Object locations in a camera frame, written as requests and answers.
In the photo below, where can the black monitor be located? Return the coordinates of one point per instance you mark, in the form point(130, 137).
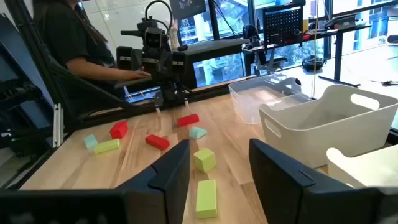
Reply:
point(186, 7)

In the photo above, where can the red rectangular wooden block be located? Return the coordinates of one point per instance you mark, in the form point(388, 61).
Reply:
point(157, 142)
point(188, 120)

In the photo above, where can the white plastic bin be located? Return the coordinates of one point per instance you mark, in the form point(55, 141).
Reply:
point(367, 168)

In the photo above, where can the black bag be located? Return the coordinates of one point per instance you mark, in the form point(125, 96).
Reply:
point(312, 63)

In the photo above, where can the black standing desk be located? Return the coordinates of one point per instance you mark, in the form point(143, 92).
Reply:
point(338, 53)

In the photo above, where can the short red wooden block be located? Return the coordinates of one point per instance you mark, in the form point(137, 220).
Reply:
point(118, 130)

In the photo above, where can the dark grey desk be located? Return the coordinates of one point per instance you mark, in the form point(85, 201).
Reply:
point(133, 82)

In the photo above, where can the green rectangular wooden block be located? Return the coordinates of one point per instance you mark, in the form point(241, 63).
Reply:
point(106, 146)
point(206, 199)

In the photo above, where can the person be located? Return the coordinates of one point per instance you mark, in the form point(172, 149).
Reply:
point(71, 34)

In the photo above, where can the blue partition panel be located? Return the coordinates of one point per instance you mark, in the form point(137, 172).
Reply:
point(34, 115)

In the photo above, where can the black office chair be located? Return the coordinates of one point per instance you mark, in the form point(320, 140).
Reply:
point(250, 32)

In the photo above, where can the white metal bracket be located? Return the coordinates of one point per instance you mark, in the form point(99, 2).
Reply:
point(58, 124)

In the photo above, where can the clear plastic bin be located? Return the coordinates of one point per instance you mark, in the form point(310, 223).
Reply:
point(248, 105)

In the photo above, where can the light grey plastic bin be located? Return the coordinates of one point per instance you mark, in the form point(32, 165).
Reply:
point(311, 143)

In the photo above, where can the small black object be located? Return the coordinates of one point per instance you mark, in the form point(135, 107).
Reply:
point(183, 48)

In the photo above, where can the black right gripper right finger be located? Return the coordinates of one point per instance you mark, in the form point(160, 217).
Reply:
point(286, 193)

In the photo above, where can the light teal wedge block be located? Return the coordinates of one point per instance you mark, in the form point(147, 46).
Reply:
point(197, 133)

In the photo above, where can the teal wooden block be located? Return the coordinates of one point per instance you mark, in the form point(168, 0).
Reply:
point(90, 141)

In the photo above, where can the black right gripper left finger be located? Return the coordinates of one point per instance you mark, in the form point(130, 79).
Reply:
point(164, 193)

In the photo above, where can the person's forearm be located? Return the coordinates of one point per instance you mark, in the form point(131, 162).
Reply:
point(96, 71)

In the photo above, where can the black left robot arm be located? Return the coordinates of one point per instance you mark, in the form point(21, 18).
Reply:
point(127, 59)

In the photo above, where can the black pegboard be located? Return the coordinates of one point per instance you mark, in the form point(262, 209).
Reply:
point(283, 25)

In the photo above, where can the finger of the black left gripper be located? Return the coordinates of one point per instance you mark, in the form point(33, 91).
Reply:
point(158, 99)
point(186, 99)

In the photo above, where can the green wooden cube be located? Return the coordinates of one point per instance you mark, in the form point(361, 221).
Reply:
point(204, 160)

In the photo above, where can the person's hand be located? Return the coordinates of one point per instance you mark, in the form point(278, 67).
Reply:
point(138, 75)

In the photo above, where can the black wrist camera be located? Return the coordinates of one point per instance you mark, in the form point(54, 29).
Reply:
point(153, 39)

